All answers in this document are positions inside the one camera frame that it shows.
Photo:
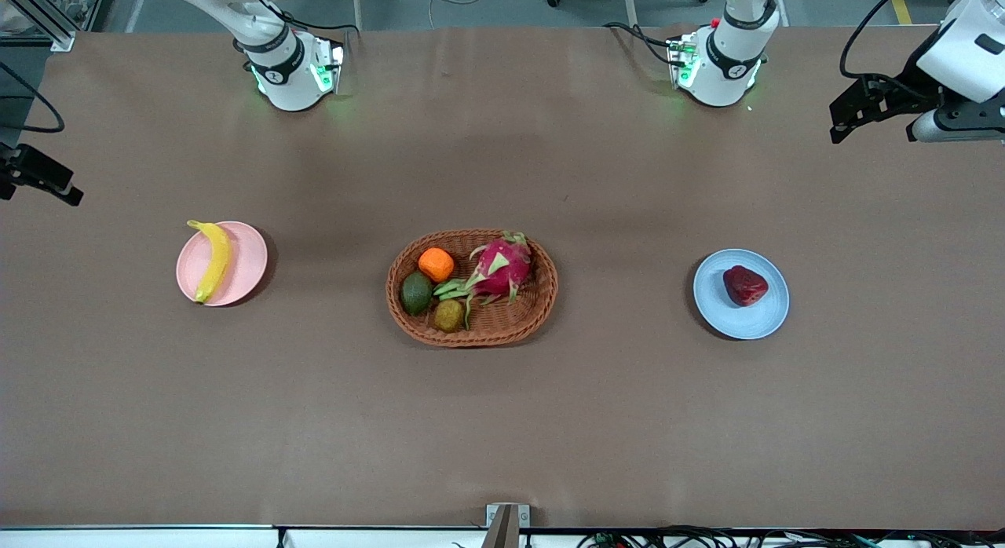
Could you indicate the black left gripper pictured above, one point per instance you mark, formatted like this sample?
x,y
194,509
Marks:
x,y
900,93

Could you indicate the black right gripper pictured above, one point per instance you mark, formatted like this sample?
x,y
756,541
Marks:
x,y
23,166

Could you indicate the yellow banana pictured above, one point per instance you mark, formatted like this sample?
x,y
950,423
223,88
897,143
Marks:
x,y
216,261

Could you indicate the red apple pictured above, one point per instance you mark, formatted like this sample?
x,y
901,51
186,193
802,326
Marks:
x,y
744,286

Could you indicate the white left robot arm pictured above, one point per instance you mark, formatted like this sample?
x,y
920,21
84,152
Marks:
x,y
730,77

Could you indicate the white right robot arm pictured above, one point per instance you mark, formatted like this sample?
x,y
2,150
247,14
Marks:
x,y
286,85

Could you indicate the pink plate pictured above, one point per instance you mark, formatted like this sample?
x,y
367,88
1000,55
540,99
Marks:
x,y
247,265

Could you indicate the blue plate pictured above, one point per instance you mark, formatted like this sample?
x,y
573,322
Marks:
x,y
742,320

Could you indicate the green avocado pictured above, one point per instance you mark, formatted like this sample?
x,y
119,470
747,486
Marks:
x,y
416,294

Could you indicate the orange fruit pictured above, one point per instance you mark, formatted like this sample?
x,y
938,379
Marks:
x,y
436,265

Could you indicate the pink dragon fruit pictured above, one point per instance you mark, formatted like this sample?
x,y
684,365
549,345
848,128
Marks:
x,y
502,269

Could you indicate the brown wicker basket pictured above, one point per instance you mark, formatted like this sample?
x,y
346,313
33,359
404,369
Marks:
x,y
510,320

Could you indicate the brown kiwi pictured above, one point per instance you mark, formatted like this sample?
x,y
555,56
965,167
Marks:
x,y
448,316

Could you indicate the aluminium frame profile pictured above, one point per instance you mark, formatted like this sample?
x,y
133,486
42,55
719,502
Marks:
x,y
55,34

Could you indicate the grey metal post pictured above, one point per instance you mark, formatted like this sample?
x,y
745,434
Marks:
x,y
630,5
356,6

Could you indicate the grey metal bracket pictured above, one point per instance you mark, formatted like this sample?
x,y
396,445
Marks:
x,y
506,524

